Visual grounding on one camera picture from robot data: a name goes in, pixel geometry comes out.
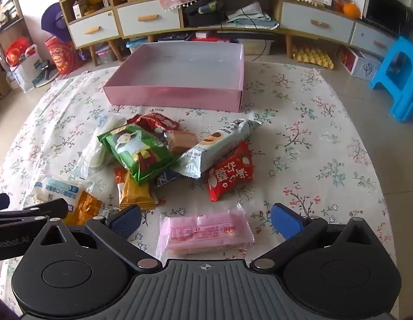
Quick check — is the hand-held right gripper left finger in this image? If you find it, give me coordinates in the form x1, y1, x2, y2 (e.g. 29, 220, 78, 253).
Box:
36, 204, 162, 270

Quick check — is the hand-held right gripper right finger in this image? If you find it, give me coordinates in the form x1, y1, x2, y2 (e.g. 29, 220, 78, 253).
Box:
250, 203, 385, 270

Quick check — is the white blue snack packet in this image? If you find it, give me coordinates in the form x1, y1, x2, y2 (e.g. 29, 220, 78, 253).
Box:
27, 176, 94, 214

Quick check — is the yellow snack packet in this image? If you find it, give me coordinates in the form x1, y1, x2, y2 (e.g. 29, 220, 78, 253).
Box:
114, 167, 159, 211

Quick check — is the orange snack packet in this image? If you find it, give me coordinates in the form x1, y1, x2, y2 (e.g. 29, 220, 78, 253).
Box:
61, 191, 104, 226

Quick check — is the dark blue snack packet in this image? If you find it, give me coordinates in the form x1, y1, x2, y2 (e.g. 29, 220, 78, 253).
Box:
154, 170, 181, 189

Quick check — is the red snack packet white print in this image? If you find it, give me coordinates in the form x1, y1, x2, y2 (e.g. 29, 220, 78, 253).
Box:
207, 142, 254, 202

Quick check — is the green snack bag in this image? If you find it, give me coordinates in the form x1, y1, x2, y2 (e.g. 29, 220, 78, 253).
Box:
97, 123, 181, 185

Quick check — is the clear white snack packet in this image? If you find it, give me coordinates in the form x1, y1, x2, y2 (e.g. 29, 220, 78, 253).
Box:
72, 116, 127, 179

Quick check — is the pink snack packet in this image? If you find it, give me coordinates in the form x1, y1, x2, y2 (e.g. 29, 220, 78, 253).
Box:
157, 203, 256, 261

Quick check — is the clear packet brown cake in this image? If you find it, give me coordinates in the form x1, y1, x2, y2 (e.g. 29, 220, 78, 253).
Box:
164, 130, 198, 155

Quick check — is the small red snack packet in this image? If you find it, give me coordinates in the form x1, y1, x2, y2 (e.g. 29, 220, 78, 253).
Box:
126, 113, 181, 134

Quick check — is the long white biscuit packet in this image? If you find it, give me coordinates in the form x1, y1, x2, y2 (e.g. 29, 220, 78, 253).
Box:
173, 119, 263, 180

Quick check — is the pink cardboard box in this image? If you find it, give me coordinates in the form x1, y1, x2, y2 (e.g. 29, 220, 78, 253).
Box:
104, 43, 244, 113

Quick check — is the white shopping bag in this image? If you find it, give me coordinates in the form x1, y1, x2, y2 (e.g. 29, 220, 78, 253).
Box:
10, 45, 47, 92

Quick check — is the red gold gift bag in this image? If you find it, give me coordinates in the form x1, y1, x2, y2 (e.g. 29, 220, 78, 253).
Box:
45, 35, 83, 77

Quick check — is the yellow egg tray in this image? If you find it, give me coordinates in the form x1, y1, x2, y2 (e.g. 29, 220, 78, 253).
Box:
291, 43, 335, 70

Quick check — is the clear storage box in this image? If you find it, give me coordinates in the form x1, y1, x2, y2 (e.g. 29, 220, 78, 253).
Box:
96, 45, 118, 62
243, 38, 275, 55

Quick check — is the blue lid storage box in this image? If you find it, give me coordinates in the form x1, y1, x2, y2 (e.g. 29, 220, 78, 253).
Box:
126, 38, 150, 54

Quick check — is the white patterned carton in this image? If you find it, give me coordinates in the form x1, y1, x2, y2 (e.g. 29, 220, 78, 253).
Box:
336, 45, 382, 79

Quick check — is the wooden side shelf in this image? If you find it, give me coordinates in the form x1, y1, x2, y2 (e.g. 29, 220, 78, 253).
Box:
0, 0, 23, 101

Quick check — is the blue plastic stool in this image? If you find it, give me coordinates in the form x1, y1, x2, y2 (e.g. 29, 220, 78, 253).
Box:
370, 37, 413, 122

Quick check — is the purple round object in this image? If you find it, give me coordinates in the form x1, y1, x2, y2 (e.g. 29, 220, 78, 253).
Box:
41, 3, 72, 37

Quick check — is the red shoe box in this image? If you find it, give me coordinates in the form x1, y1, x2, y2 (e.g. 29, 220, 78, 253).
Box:
195, 31, 234, 43

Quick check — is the stack of papers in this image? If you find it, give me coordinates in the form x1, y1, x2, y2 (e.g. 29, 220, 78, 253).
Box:
226, 2, 280, 29

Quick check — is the black box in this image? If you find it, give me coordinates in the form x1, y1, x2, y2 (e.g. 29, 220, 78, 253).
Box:
186, 0, 228, 27

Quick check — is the wooden white cabinet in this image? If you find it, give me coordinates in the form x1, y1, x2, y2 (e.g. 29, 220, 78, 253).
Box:
55, 0, 407, 67

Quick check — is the orange fruit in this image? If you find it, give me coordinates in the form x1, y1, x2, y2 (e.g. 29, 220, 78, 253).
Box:
343, 2, 361, 19

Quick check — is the black microwave oven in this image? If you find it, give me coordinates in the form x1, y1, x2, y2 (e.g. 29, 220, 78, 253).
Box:
363, 0, 413, 37

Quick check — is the white drawer wooden handle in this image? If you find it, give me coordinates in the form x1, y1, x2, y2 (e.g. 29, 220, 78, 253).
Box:
117, 0, 182, 37
68, 13, 120, 48
280, 2, 355, 44
350, 23, 405, 57

